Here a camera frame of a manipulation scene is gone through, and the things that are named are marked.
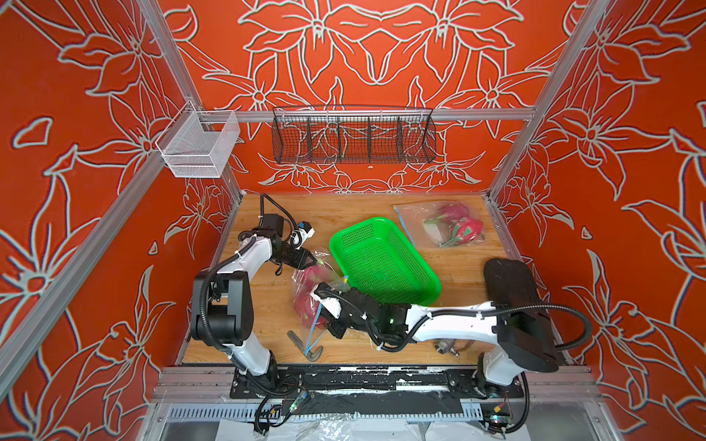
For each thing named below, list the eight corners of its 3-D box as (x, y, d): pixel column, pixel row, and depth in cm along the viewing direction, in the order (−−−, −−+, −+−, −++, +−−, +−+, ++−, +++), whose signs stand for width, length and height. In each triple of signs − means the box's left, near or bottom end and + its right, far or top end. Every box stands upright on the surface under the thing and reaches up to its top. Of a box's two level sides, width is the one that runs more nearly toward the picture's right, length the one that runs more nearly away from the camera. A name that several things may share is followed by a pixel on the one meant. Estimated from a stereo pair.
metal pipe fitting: (436, 356, 78) (439, 353, 76) (433, 342, 81) (436, 339, 78) (455, 356, 78) (459, 353, 76) (452, 342, 81) (456, 339, 78)
